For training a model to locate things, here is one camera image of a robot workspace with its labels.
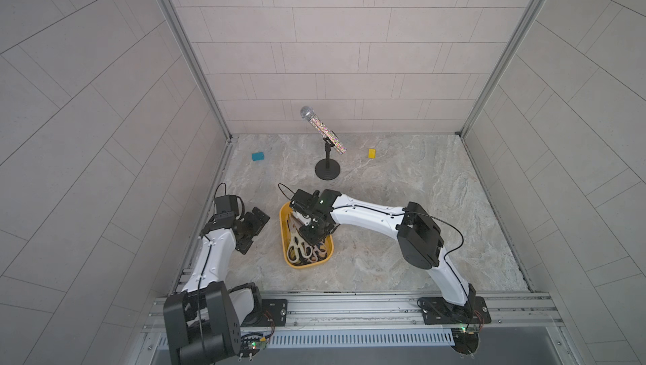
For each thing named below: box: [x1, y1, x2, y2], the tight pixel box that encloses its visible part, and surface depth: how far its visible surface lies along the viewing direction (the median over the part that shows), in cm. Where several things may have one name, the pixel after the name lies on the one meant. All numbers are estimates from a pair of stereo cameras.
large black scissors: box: [287, 217, 313, 265], surface depth 81 cm
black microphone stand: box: [314, 136, 341, 181], surface depth 104 cm
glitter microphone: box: [300, 105, 348, 155], surface depth 88 cm
